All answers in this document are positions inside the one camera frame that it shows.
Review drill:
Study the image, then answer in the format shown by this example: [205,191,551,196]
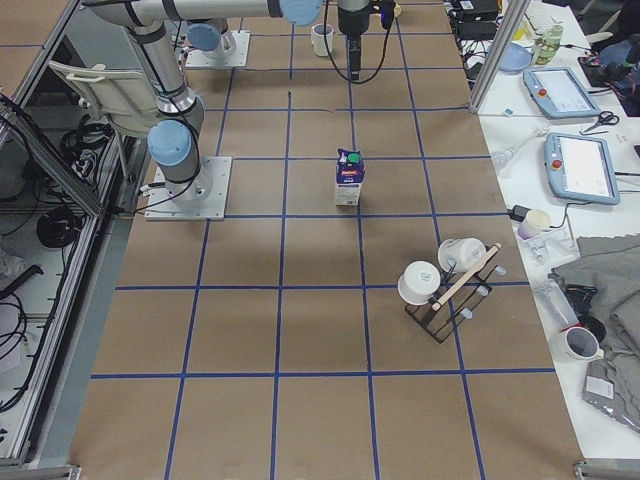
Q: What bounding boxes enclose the lower blue teach pendant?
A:
[544,133,621,205]

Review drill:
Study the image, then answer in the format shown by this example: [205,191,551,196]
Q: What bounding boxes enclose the white mug dark interior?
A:
[548,326,604,363]

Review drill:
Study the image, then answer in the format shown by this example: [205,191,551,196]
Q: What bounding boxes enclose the white cup on rack front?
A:
[397,261,441,306]

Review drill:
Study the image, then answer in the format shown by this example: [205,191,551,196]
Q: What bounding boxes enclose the white cup on rack rear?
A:
[437,238,486,273]

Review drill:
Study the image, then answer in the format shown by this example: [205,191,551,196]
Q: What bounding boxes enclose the clear light bulb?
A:
[490,128,549,175]

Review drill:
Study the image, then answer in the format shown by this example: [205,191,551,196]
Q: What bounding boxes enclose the lavender white cup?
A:
[517,209,551,240]

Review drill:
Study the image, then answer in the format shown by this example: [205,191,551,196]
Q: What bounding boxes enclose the white cup on rack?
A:
[437,238,486,273]
[397,261,441,306]

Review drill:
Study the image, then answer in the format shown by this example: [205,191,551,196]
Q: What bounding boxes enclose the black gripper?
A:
[337,0,371,81]

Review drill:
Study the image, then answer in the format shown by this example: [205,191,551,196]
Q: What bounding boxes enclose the green glass jar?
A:
[532,24,564,66]

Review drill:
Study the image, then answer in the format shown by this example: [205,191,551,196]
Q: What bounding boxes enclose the aluminium frame post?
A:
[469,0,530,113]

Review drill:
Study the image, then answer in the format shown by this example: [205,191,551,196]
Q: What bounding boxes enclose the white mug on table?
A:
[310,24,334,58]

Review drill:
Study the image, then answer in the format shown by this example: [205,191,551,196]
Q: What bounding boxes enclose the wooden rack handle rod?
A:
[431,243,502,312]

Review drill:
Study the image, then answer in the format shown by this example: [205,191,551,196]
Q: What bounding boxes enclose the grey cloth pile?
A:
[549,235,639,431]

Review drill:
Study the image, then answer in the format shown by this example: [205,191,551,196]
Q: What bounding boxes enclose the light blue bowl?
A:
[499,42,532,74]

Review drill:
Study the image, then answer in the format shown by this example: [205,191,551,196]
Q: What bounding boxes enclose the upper blue teach pendant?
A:
[522,67,601,119]

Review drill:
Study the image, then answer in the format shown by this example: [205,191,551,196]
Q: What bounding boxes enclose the blue teach pendant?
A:
[544,133,621,205]
[522,67,601,119]

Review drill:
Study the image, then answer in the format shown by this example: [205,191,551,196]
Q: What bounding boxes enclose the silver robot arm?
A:
[186,18,237,59]
[82,1,322,209]

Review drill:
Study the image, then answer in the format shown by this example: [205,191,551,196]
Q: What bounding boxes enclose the clear plastic bottle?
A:
[534,280,580,330]

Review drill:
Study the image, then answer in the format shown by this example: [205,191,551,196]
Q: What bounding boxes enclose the black cable coil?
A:
[35,205,82,250]

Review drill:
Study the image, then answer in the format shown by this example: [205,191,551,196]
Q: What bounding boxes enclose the blue white milk carton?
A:
[335,148,365,206]

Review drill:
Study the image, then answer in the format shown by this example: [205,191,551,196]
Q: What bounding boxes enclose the black wire cup rack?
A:
[404,263,504,344]

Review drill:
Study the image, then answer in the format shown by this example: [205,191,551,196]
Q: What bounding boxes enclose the black handled scissors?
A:
[579,110,620,135]

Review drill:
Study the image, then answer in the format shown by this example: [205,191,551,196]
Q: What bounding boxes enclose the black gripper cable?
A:
[322,0,397,85]

